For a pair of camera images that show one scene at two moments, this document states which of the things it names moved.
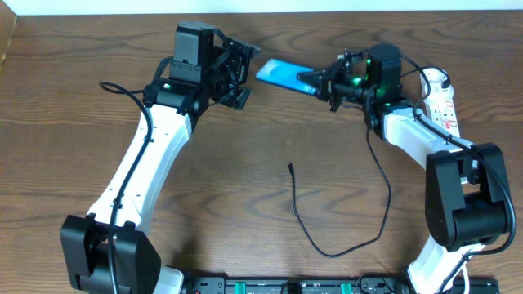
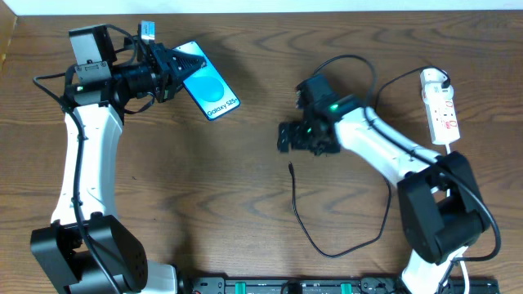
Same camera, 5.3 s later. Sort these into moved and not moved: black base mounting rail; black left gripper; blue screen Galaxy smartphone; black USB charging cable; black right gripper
Moved: black left gripper; blue screen Galaxy smartphone; black right gripper
Not moved: black base mounting rail; black USB charging cable
